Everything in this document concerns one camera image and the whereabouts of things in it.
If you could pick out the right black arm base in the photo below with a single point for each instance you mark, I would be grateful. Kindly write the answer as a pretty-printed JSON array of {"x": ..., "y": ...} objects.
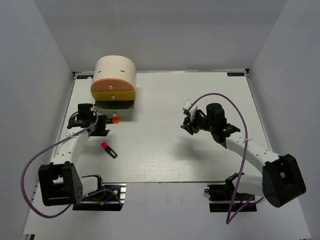
[{"x": 220, "y": 197}]

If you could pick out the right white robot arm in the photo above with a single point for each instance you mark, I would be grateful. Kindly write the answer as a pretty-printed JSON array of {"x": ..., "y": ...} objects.
[{"x": 280, "y": 181}]

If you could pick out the yellow drawer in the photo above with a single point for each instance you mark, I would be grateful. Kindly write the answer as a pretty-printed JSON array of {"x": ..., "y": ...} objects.
[{"x": 114, "y": 95}]

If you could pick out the orange highlighter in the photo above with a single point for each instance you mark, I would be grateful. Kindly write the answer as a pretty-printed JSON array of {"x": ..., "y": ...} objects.
[{"x": 115, "y": 120}]

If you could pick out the pink highlighter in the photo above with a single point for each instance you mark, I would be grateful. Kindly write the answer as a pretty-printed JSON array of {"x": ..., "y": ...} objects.
[{"x": 109, "y": 150}]

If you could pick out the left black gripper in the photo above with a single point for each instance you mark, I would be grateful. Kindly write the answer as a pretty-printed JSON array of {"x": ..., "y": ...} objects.
[{"x": 101, "y": 119}]

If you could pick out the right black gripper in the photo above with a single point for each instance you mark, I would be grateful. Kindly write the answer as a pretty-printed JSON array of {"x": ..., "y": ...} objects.
[{"x": 192, "y": 124}]

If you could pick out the green highlighter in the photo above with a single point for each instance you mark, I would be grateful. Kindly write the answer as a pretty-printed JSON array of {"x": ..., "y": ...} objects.
[{"x": 113, "y": 105}]

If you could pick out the pink top drawer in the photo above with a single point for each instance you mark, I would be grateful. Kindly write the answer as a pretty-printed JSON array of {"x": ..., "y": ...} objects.
[{"x": 111, "y": 84}]

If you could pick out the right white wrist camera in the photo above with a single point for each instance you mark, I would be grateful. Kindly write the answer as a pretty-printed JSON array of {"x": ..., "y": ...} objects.
[{"x": 189, "y": 109}]

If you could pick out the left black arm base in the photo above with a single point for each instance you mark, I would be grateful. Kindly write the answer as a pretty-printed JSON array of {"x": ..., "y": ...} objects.
[{"x": 110, "y": 200}]

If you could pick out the cream round drawer cabinet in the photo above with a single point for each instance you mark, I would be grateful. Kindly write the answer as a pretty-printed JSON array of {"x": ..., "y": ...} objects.
[{"x": 115, "y": 67}]

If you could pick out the grey bottom drawer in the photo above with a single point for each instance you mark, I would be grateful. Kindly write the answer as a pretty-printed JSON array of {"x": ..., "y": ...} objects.
[{"x": 124, "y": 108}]

